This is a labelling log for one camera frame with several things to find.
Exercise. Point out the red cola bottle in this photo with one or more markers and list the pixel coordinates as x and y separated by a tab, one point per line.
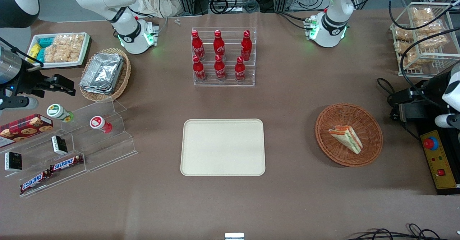
220	69
246	46
240	71
197	46
198	70
219	46

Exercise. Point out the stack of foil trays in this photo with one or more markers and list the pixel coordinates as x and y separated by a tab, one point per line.
102	71

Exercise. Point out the red cookie box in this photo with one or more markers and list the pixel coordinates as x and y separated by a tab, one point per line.
25	127

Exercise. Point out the clear acrylic stepped shelf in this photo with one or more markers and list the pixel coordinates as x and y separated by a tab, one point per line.
107	150

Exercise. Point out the red lidded cup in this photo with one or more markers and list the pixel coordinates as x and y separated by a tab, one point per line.
99	123

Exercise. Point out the bagged cracker packet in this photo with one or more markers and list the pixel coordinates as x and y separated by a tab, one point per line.
423	14
406	55
431	33
403	34

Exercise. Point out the brown round wicker basket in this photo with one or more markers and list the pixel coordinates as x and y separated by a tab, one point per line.
370	125

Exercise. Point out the beige cloth bag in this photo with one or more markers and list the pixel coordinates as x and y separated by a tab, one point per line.
156	1

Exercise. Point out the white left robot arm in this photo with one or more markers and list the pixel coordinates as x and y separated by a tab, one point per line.
336	3

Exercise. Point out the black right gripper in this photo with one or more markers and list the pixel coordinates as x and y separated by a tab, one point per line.
28	82

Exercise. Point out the white rectangular snack tray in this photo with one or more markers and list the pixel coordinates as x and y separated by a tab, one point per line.
84	53

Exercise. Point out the light oval wicker basket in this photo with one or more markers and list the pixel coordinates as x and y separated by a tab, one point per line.
122	78

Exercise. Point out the triangular sandwich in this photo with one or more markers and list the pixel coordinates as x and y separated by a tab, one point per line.
346	138

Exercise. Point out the clear rice cracker packet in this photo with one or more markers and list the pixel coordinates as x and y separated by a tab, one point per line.
73	44
54	54

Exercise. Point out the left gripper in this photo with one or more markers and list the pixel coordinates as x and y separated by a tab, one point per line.
421	97

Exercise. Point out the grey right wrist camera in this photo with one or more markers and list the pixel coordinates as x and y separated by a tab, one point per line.
19	103

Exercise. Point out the snickers chocolate bar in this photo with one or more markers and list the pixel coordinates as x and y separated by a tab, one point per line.
34	181
66	163

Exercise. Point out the green lidded cup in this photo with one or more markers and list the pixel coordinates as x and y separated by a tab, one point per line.
57	112

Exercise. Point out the clear acrylic bottle rack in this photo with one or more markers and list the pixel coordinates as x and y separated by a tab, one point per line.
230	46

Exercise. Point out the small black box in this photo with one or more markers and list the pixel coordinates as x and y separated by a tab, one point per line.
59	144
13	161

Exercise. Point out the grey metal box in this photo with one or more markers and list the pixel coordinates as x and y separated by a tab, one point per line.
408	112

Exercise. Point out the teal snack packet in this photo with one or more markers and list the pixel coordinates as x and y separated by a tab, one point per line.
40	55
46	41

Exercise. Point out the black base platform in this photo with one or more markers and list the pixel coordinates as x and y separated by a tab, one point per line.
424	125

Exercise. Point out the yellow emergency stop box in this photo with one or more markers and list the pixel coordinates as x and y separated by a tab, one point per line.
440	168

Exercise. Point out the yellow snack packet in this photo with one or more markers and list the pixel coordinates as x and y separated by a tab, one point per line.
34	50

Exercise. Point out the beige rectangular tray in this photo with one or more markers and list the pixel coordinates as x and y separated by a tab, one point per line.
222	147

